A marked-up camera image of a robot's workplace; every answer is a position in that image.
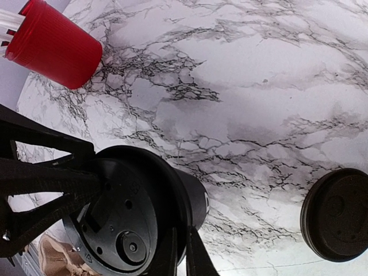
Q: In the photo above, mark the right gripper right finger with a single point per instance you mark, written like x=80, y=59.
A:
x=198, y=262

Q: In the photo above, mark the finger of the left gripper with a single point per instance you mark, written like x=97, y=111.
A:
x=18, y=128
x=34, y=197

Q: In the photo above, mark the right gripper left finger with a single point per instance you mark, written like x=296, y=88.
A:
x=165, y=260

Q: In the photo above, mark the white wrapped straw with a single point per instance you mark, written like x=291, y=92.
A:
x=5, y=37
x=10, y=16

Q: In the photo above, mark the cardboard cup carrier tray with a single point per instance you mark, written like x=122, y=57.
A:
x=60, y=259

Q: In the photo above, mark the black plastic cup lid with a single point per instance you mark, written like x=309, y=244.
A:
x=142, y=196

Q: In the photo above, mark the red cylindrical holder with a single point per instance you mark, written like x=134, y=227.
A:
x=50, y=44

